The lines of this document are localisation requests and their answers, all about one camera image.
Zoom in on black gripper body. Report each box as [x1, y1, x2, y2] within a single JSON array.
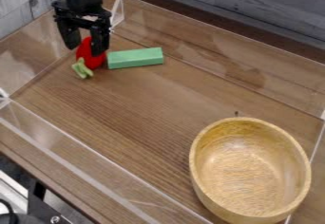
[[52, 0, 112, 28]]

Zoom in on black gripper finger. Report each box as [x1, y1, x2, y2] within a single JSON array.
[[57, 19, 81, 49], [89, 26, 111, 56]]

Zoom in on red plush strawberry toy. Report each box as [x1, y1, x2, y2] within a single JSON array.
[[71, 36, 107, 79]]

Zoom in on green rectangular block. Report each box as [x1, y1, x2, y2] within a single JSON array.
[[108, 47, 163, 69]]

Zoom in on clear acrylic tray walls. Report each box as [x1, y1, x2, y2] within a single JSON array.
[[0, 0, 325, 224]]

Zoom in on wooden bowl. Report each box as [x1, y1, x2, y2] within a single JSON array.
[[188, 117, 311, 224]]

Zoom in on clear acrylic corner bracket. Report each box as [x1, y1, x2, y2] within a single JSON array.
[[105, 0, 124, 31]]

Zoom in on black metal table frame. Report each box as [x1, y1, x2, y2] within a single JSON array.
[[24, 179, 92, 224]]

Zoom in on black cable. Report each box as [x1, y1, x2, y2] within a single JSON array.
[[0, 198, 17, 224]]

